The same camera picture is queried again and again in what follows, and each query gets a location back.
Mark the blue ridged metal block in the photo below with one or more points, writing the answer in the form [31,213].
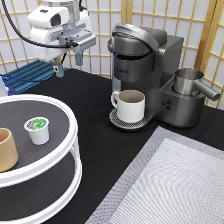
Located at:
[27,76]

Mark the steel milk frother cup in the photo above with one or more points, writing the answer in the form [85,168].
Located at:
[188,81]

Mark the white two-tier round shelf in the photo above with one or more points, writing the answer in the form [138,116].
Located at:
[46,177]

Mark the white ceramic mug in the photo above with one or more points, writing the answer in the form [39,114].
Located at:
[130,105]

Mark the tan wooden cup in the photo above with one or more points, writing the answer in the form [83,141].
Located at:
[8,151]

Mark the grey Keurig coffee machine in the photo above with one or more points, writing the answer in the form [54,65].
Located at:
[146,59]

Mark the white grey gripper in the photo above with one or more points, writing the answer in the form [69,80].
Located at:
[63,25]

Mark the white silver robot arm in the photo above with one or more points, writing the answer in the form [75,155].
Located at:
[61,25]

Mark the green lid coffee pod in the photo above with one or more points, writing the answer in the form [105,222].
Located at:
[37,129]

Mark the grey woven placemat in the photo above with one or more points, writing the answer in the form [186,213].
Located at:
[172,180]

